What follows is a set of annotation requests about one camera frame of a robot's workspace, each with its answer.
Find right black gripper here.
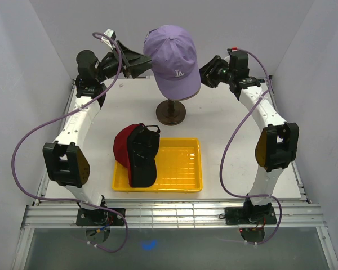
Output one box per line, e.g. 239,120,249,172
191,56,234,89

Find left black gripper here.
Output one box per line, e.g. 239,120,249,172
95,40,152,83

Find purple LA cap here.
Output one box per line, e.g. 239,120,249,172
143,25,201,99

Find black cap red trim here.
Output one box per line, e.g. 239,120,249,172
127,124,161,188

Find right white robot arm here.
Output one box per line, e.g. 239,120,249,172
199,48,299,224

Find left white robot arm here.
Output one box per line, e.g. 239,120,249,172
43,41,152,225

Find dark wooden mannequin stand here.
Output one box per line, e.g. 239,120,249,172
155,100,186,126

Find yellow plastic tray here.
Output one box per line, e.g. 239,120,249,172
112,138,202,193

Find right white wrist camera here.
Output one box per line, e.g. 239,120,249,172
227,47,237,64

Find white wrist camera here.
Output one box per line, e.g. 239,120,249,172
227,47,237,64
101,29,116,51

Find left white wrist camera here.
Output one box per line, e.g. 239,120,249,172
101,29,116,51

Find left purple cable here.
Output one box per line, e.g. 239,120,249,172
11,31,129,253

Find purple cable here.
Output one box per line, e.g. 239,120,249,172
11,31,129,253
216,48,283,247

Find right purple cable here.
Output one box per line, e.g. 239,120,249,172
216,48,283,247

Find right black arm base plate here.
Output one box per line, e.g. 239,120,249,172
219,204,277,225

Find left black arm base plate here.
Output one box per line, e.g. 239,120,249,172
75,208,124,226

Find aluminium frame rail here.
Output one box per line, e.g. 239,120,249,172
21,75,327,229

